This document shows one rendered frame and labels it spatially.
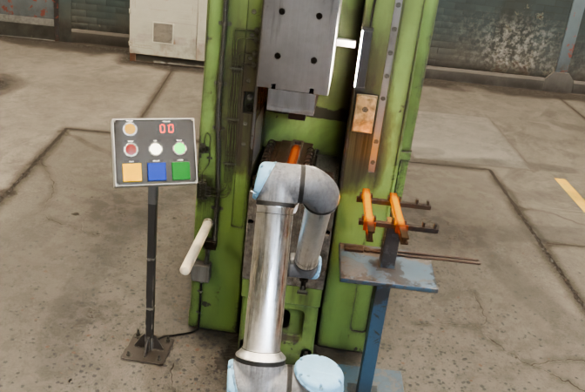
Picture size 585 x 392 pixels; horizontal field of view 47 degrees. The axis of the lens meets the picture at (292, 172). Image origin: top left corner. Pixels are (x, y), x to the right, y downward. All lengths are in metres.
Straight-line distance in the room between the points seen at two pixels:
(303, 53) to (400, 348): 1.68
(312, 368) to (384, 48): 1.44
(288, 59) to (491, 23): 6.48
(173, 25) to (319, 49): 5.54
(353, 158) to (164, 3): 5.44
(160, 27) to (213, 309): 5.22
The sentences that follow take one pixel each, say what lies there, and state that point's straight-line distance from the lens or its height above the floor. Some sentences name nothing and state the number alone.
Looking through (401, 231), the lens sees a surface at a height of 1.00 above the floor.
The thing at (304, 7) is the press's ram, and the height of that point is 1.71.
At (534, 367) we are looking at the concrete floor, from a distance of 3.84.
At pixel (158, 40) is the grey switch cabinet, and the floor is 0.29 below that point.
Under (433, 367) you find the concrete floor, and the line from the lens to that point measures 3.61.
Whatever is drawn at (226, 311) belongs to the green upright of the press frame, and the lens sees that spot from 3.51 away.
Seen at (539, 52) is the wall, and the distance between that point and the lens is 9.39.
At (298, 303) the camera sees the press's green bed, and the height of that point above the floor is 0.38.
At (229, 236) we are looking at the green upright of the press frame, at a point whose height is 0.56.
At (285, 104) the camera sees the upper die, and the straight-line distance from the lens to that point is 2.84.
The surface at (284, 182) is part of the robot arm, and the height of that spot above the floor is 1.36.
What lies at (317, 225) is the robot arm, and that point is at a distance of 2.15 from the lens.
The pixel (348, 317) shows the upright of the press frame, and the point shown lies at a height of 0.21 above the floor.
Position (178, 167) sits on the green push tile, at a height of 1.02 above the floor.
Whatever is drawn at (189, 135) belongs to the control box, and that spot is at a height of 1.14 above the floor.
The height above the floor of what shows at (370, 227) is 1.00.
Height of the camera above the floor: 2.15
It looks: 23 degrees down
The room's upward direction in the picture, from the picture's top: 6 degrees clockwise
